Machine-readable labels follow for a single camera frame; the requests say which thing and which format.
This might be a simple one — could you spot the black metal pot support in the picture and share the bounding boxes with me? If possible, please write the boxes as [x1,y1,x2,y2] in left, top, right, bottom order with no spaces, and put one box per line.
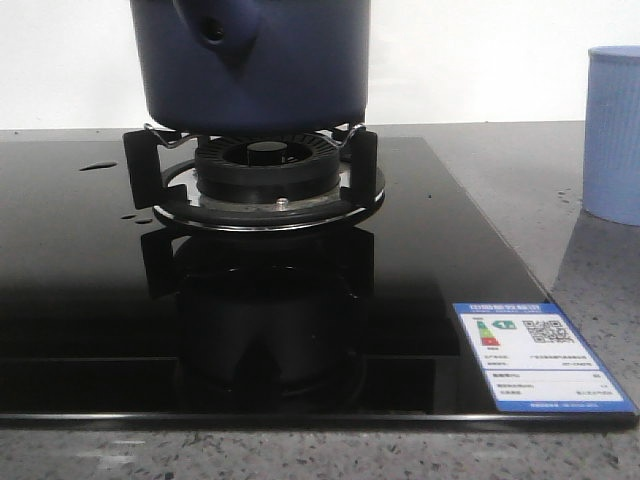
[123,124,385,233]

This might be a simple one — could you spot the dark blue cooking pot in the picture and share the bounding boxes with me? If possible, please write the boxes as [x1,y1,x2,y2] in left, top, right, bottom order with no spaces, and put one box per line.
[130,1,371,135]

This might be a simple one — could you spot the black glass gas stove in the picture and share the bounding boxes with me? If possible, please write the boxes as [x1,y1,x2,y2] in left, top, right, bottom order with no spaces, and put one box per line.
[1,138,639,430]

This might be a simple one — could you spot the light blue ribbed cup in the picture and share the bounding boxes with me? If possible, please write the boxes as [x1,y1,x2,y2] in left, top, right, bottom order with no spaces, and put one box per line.
[583,45,639,226]

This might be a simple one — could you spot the blue energy label sticker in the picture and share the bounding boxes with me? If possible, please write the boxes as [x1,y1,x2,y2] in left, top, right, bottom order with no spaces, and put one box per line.
[454,303,637,414]

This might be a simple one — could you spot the black gas burner head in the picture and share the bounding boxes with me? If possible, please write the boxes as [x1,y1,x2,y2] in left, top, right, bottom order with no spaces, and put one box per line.
[195,133,340,204]

